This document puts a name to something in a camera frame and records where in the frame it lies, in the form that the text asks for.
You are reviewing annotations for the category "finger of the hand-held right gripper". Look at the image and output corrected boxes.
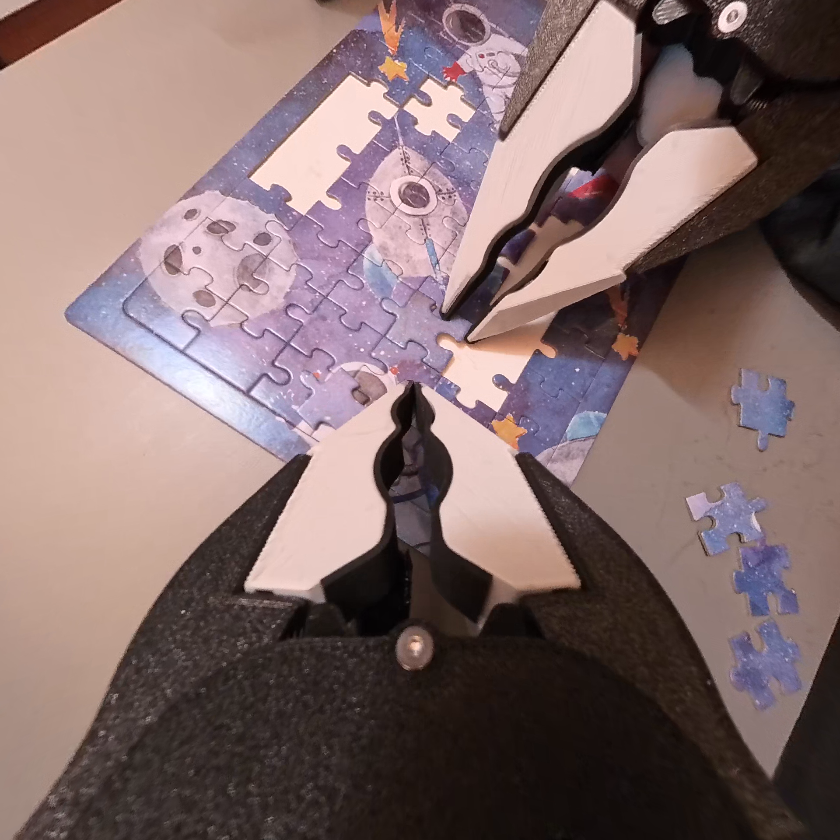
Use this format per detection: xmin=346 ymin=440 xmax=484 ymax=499
xmin=466 ymin=125 xmax=760 ymax=344
xmin=441 ymin=0 xmax=644 ymax=320

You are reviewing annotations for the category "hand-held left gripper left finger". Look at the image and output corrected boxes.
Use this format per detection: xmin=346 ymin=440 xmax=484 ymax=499
xmin=244 ymin=382 xmax=416 ymax=634

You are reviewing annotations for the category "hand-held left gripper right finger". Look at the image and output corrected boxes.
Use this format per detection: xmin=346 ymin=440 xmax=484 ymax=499
xmin=415 ymin=382 xmax=584 ymax=622

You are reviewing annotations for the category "blue jigsaw puzzle piece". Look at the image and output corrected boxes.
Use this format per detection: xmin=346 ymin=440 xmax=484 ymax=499
xmin=731 ymin=543 xmax=800 ymax=618
xmin=686 ymin=482 xmax=769 ymax=557
xmin=297 ymin=366 xmax=371 ymax=429
xmin=730 ymin=367 xmax=796 ymax=452
xmin=727 ymin=620 xmax=803 ymax=711

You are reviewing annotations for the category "space jigsaw puzzle board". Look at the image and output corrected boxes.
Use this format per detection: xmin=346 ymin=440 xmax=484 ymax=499
xmin=64 ymin=0 xmax=680 ymax=552

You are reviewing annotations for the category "beige desk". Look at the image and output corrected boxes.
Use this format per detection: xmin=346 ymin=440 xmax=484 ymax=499
xmin=0 ymin=0 xmax=828 ymax=840

